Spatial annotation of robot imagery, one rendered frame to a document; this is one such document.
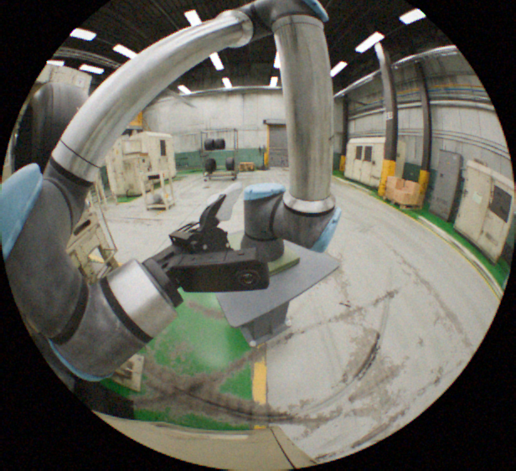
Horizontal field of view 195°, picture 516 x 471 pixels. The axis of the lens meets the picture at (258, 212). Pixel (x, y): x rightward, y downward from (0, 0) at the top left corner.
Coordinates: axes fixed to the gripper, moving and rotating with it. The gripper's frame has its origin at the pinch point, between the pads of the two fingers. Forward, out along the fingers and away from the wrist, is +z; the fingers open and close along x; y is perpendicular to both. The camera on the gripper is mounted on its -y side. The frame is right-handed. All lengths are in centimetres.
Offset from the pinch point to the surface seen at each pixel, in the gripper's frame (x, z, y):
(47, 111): -49, -37, 35
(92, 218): -11, -27, 66
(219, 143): -111, 388, 369
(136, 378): 73, -70, 61
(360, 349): 102, 20, -40
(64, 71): -106, -44, 74
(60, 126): -42, -31, 38
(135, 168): -105, 118, 488
